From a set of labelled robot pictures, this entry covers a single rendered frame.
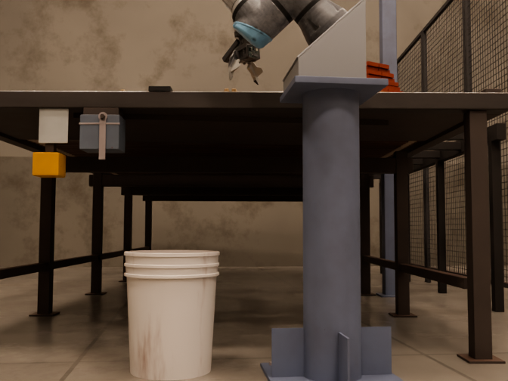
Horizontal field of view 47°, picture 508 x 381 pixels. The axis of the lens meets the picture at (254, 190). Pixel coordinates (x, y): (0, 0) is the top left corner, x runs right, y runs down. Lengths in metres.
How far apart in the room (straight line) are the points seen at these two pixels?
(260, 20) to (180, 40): 5.75
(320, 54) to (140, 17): 6.03
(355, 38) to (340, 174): 0.40
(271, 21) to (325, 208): 0.58
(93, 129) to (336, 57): 0.86
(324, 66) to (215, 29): 5.93
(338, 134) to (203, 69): 5.82
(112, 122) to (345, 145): 0.81
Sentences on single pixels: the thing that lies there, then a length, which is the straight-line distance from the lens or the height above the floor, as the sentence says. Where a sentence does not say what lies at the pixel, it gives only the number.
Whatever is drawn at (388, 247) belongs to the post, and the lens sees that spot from 4.07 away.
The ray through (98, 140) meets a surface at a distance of 2.07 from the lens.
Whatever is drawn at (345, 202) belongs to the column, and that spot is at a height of 0.52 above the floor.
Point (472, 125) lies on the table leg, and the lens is 2.18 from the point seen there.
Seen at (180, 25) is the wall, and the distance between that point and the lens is 7.63.
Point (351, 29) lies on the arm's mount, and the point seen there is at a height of 1.02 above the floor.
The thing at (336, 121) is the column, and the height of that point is 0.75.
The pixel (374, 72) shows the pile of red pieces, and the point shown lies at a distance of 3.07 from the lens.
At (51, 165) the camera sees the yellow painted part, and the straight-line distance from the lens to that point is 2.10.
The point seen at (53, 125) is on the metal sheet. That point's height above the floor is 0.79.
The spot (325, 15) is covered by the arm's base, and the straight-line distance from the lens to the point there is 1.82.
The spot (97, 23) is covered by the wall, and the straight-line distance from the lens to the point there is 7.70.
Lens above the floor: 0.44
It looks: 4 degrees up
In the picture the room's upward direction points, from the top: straight up
